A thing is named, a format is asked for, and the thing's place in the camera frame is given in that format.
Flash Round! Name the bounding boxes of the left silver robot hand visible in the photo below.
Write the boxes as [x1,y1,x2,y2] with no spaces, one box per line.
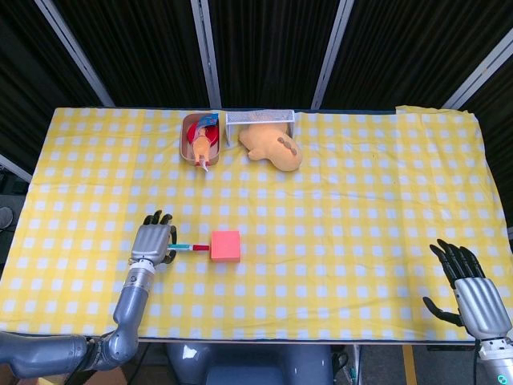
[128,209,178,270]

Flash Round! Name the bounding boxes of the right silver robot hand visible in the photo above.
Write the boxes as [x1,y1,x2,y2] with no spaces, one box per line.
[422,239,513,342]

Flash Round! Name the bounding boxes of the red-capped white marker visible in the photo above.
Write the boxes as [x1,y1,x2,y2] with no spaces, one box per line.
[168,242,212,254]

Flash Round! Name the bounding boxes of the pink foam cube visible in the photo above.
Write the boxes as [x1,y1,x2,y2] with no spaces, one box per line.
[209,229,242,264]

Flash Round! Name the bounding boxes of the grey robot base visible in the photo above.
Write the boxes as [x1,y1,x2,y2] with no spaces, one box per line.
[165,342,334,385]

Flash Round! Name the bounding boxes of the yellow white checkered tablecloth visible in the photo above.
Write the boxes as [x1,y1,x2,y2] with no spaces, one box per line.
[0,104,513,342]

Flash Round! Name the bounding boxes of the beige plastic bin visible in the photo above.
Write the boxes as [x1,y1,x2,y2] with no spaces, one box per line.
[179,112,222,166]

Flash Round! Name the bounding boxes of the orange toy in plastic wrap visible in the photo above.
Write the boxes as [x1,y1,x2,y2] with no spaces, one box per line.
[191,125,214,174]

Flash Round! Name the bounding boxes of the red plastic dish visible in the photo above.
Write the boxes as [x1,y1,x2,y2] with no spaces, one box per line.
[187,120,220,148]

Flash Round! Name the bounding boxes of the orange plush dinosaur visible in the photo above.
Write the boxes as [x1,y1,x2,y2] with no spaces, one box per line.
[238,123,303,172]

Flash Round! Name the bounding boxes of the white mesh metal rack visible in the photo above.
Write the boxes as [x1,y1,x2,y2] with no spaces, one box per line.
[224,108,297,149]

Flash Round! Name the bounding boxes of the black cable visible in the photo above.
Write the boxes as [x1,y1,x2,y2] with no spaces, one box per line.
[471,339,483,385]

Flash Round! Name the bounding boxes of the white metal frame post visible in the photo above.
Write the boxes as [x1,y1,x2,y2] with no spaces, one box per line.
[190,0,223,109]
[442,49,513,110]
[310,0,356,110]
[0,153,34,184]
[34,0,117,108]

